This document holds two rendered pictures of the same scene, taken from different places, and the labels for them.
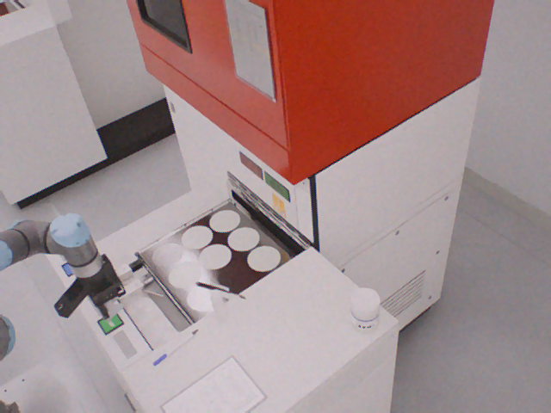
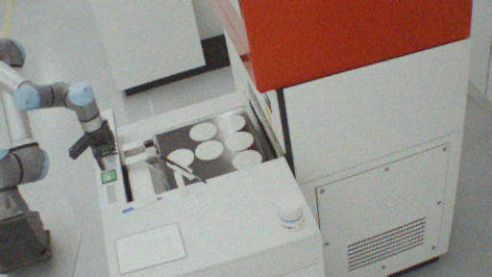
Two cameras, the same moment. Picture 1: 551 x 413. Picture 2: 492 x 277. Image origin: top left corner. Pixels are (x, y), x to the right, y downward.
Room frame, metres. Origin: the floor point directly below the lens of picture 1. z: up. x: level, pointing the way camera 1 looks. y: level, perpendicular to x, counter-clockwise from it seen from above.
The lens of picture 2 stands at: (-0.28, -0.59, 2.26)
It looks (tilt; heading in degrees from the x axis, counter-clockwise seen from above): 40 degrees down; 25
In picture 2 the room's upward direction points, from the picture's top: 11 degrees counter-clockwise
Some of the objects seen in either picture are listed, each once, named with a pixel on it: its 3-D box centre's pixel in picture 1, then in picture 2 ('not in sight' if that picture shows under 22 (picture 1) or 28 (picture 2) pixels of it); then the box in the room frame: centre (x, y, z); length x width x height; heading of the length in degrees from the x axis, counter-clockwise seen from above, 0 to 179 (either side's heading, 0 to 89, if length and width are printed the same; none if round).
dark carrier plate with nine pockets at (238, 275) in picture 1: (215, 256); (209, 150); (1.14, 0.21, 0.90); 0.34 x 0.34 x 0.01; 32
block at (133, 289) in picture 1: (130, 291); (135, 161); (1.05, 0.46, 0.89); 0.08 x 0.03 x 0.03; 122
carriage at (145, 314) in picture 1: (145, 313); (141, 181); (0.98, 0.42, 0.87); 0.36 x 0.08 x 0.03; 32
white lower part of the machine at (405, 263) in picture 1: (319, 238); (345, 168); (1.61, -0.17, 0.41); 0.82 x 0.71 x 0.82; 32
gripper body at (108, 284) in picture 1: (99, 280); (100, 138); (0.91, 0.46, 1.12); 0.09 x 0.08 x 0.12; 122
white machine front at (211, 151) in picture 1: (234, 164); (251, 75); (1.42, 0.12, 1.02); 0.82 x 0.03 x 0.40; 32
